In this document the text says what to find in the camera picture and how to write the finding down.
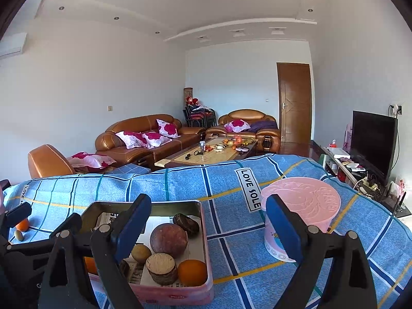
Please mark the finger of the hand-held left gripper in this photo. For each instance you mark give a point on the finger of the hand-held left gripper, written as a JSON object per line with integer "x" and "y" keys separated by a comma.
{"x": 19, "y": 212}
{"x": 72, "y": 221}

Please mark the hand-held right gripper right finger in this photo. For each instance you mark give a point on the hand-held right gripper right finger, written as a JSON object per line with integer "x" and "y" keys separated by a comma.
{"x": 283, "y": 228}

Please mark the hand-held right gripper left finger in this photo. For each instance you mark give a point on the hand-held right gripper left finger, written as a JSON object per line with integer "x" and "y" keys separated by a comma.
{"x": 128, "y": 231}

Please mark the large dimpled mandarin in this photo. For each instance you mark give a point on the large dimpled mandarin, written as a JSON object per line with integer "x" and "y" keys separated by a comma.
{"x": 22, "y": 226}

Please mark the small oval yellow fruit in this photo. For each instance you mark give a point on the small oval yellow fruit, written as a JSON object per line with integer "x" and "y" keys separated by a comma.
{"x": 18, "y": 236}

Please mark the round tan fruit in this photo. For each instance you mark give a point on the round tan fruit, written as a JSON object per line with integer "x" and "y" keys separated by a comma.
{"x": 141, "y": 252}

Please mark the round purple fruit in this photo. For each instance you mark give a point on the round purple fruit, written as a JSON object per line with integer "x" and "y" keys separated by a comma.
{"x": 169, "y": 238}

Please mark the dark brown cut piece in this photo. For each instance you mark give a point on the dark brown cut piece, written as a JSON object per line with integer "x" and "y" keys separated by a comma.
{"x": 188, "y": 223}

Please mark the small smooth orange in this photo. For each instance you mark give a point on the small smooth orange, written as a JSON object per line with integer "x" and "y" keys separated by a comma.
{"x": 193, "y": 273}

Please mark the pink tin box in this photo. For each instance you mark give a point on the pink tin box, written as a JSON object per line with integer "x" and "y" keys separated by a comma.
{"x": 180, "y": 296}

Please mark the dark sugarcane stub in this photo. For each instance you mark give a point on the dark sugarcane stub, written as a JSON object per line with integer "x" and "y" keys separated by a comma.
{"x": 125, "y": 268}

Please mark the pink cartoon print cup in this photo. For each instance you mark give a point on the pink cartoon print cup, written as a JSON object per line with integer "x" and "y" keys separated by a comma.
{"x": 305, "y": 196}

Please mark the orange leather armchair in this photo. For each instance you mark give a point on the orange leather armchair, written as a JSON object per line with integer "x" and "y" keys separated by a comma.
{"x": 48, "y": 161}

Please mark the pink floral cushion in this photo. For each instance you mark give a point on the pink floral cushion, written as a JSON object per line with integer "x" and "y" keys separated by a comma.
{"x": 91, "y": 160}

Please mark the blue plaid cloth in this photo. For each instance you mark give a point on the blue plaid cloth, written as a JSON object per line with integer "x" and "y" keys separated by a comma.
{"x": 225, "y": 180}

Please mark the television cabinet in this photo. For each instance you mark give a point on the television cabinet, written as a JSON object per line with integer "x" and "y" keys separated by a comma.
{"x": 331, "y": 167}

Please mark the white pillow pink flowers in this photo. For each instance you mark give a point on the white pillow pink flowers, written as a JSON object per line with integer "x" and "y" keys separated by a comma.
{"x": 237, "y": 125}
{"x": 167, "y": 128}
{"x": 130, "y": 140}
{"x": 157, "y": 140}

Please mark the white flat box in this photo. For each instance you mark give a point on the white flat box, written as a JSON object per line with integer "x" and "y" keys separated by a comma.
{"x": 338, "y": 152}

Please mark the wooden coffee table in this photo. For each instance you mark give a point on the wooden coffee table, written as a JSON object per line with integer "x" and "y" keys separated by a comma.
{"x": 212, "y": 158}

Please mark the purple blanket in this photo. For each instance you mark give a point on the purple blanket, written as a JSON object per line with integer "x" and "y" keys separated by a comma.
{"x": 264, "y": 126}

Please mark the brown leather three-seat sofa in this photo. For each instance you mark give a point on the brown leather three-seat sofa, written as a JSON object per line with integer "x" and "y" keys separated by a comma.
{"x": 128, "y": 125}

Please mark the pink bag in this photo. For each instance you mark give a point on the pink bag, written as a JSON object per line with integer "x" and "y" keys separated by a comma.
{"x": 347, "y": 135}

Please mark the black wifi router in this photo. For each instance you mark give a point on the black wifi router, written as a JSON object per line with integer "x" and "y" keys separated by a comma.
{"x": 394, "y": 203}

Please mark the brown leather armchair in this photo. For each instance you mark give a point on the brown leather armchair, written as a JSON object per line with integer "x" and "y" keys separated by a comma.
{"x": 247, "y": 114}

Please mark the black television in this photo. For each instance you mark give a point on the black television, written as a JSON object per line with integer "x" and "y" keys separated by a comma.
{"x": 373, "y": 141}

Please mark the brown wooden door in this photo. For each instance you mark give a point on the brown wooden door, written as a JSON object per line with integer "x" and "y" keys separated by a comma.
{"x": 294, "y": 103}

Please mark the stacked black chairs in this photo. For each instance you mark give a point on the stacked black chairs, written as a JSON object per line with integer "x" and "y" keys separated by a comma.
{"x": 199, "y": 116}

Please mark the red plush toy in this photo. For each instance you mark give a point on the red plush toy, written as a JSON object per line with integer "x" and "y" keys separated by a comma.
{"x": 192, "y": 100}

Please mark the tall woven basket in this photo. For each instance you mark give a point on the tall woven basket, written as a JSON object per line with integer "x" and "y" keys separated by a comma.
{"x": 188, "y": 92}

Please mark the white air conditioner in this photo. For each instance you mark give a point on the white air conditioner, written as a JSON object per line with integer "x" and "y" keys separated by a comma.
{"x": 13, "y": 46}

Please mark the wall socket with plug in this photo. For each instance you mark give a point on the wall socket with plug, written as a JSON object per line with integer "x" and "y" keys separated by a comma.
{"x": 396, "y": 109}

